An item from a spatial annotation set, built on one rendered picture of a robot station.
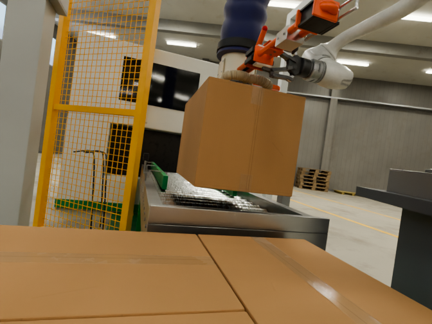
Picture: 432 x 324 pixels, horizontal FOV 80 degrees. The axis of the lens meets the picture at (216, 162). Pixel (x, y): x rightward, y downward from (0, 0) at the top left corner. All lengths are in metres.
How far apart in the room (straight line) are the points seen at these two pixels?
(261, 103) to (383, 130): 13.20
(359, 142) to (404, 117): 2.25
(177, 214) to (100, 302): 0.46
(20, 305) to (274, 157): 0.84
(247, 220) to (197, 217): 0.18
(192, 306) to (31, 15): 1.56
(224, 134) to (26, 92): 1.06
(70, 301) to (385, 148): 13.93
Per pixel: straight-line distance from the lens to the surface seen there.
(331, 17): 0.81
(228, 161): 0.96
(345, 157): 13.33
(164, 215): 0.88
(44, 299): 0.51
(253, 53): 1.08
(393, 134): 14.34
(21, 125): 1.63
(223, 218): 0.92
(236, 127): 0.97
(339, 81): 1.23
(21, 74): 1.66
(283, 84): 4.38
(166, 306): 0.48
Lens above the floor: 0.79
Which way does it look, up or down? 1 degrees down
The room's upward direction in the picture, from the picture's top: 8 degrees clockwise
